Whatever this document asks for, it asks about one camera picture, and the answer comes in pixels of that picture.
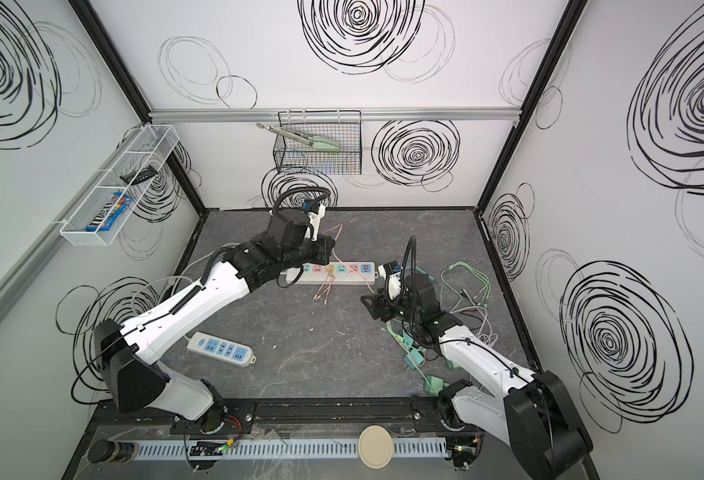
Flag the black wire wall basket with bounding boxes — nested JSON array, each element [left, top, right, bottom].
[[268, 109, 363, 175]]

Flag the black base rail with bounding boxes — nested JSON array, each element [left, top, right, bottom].
[[89, 396, 445, 434]]

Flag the green kitchen tongs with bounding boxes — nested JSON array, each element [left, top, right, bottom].
[[256, 123, 341, 152]]

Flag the white multicolour power strip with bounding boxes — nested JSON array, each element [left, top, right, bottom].
[[297, 262, 378, 286]]

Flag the white blue power strip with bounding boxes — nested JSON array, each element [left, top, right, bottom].
[[187, 332, 256, 367]]

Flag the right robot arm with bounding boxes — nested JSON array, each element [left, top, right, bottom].
[[361, 262, 594, 479]]

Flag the white wire wall shelf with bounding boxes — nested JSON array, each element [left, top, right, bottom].
[[59, 124, 179, 247]]

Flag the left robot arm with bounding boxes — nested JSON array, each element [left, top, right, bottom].
[[94, 203, 335, 432]]

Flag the black cylindrical jar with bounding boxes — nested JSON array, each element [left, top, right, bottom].
[[87, 439, 140, 464]]

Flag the beige round lid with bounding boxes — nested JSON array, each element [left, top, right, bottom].
[[358, 425, 394, 470]]

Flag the black remote control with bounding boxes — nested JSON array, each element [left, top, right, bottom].
[[120, 165, 158, 186]]

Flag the white charging cable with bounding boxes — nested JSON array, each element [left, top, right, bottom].
[[453, 305, 500, 349]]

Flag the blue candy packet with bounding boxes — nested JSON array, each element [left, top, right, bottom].
[[85, 192, 133, 232]]

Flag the pink charging cable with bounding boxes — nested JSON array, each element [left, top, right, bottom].
[[312, 224, 377, 304]]

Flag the teal charging cable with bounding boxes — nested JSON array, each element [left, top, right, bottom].
[[386, 317, 431, 367]]

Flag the white slotted cable duct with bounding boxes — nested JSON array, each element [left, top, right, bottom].
[[132, 437, 449, 462]]

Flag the green charger plug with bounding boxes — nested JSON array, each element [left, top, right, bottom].
[[424, 375, 449, 396]]

